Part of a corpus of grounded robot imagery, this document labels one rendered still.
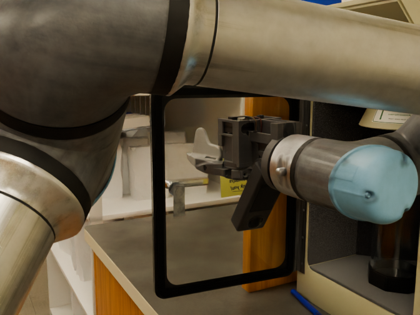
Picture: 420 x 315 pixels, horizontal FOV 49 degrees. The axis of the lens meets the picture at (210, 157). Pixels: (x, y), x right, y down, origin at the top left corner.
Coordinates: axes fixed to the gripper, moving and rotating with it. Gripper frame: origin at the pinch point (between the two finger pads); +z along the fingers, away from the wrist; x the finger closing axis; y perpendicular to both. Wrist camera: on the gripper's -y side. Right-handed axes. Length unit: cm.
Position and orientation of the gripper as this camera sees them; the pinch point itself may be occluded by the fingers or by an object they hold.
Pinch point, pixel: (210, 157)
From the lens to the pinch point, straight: 74.5
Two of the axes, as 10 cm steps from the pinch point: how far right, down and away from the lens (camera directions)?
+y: -0.2, -9.8, -1.8
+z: -5.0, -1.4, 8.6
